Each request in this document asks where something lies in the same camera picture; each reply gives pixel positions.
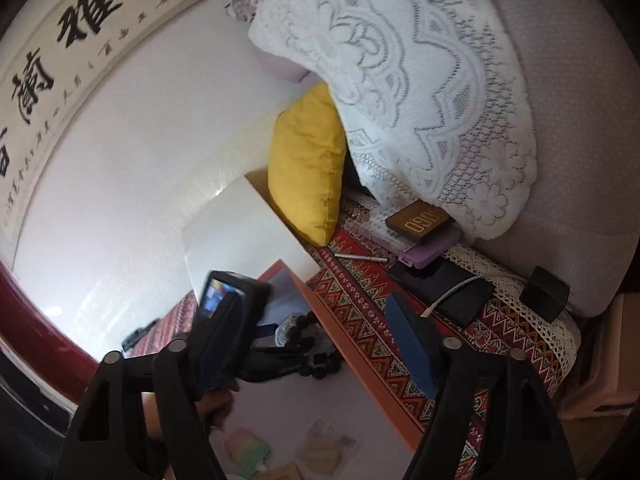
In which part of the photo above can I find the purple notebook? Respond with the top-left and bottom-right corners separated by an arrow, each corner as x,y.
398,224 -> 463,269

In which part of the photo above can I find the person's hand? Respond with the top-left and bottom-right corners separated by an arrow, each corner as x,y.
141,380 -> 240,440

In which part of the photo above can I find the red patterned tablecloth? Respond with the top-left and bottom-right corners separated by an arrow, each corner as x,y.
134,193 -> 580,450

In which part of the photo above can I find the white charging cable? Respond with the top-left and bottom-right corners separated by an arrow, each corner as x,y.
421,273 -> 522,319

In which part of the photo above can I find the black charger cube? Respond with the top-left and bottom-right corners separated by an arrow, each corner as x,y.
520,266 -> 570,323

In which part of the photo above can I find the pink storage box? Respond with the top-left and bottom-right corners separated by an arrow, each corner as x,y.
199,258 -> 426,480

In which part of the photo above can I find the sofa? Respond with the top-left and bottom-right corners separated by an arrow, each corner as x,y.
480,0 -> 639,318

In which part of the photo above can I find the yellow cushion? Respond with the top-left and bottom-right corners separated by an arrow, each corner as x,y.
267,84 -> 347,247

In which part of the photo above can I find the black pen at wall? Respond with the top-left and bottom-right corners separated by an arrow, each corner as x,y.
122,320 -> 157,352

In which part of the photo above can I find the white box lid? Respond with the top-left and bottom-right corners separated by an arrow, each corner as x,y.
182,177 -> 319,292

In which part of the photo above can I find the white pen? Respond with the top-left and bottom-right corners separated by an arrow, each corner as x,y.
334,254 -> 388,263

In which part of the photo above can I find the calligraphy scroll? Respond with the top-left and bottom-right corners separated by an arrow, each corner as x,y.
1,0 -> 198,243

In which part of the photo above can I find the wooden digital clock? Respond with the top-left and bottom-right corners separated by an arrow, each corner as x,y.
385,200 -> 451,244

